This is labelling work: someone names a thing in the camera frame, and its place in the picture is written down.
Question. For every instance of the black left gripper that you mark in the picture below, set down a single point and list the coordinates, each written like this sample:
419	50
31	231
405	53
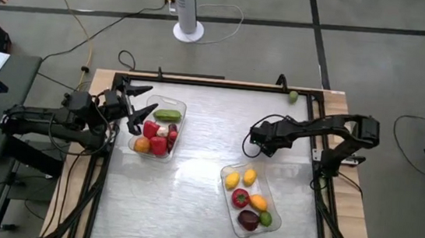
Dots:
124	106

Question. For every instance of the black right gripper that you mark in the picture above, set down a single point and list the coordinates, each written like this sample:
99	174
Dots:
279	133

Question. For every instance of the white garlic bulb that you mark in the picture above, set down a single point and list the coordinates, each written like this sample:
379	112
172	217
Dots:
162	131

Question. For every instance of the red bell pepper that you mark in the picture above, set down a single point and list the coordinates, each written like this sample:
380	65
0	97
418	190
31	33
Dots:
150	129
158	146

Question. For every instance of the small red tomato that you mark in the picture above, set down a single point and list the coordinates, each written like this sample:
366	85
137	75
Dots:
173	136

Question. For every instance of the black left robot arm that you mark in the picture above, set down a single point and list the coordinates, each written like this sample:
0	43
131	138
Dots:
33	115

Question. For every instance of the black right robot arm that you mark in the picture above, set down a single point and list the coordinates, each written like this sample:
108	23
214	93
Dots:
337	125

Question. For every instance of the green cucumber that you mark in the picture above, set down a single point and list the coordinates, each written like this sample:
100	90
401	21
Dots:
167	115

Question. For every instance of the black clamp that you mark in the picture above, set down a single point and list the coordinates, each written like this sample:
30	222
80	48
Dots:
160	73
281	82

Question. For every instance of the pale green round fruit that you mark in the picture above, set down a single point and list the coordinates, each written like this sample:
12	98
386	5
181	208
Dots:
293	96

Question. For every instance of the dark purple eggplant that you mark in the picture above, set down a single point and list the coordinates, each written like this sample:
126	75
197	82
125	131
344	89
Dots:
172	127

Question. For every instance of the clear plastic basket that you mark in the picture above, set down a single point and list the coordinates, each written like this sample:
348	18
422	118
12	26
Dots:
180	110
264	186

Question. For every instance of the orange bell pepper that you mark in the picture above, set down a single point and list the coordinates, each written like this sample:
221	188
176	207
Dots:
142	144

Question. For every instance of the grey metal mounting plate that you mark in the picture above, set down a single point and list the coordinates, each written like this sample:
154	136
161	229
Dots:
315	154

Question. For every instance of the yellow lemon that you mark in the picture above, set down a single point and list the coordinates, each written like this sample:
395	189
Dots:
250	177
232	180

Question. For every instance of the wooden table board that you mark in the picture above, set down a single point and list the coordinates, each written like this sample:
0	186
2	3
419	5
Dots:
335	103

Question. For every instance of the yellow orange mango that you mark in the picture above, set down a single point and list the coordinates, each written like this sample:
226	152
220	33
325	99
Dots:
258	203

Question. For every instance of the bright green lime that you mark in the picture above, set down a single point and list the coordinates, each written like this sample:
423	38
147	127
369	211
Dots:
265	219

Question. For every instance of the dark maroon round fruit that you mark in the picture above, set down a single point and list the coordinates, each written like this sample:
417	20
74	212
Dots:
248	220

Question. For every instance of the white tower fan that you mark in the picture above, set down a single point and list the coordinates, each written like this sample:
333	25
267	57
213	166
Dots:
186	3

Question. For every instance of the dark grey desk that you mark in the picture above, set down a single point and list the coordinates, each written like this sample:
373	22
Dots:
4	87

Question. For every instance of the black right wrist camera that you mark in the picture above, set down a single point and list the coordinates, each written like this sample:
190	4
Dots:
258	137

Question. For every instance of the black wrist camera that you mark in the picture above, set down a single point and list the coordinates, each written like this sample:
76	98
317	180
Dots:
258	137
110	99

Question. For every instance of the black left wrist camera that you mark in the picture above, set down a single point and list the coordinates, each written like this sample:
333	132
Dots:
110	99

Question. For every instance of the black aluminium table frame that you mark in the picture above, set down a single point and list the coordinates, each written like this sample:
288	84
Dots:
200	82

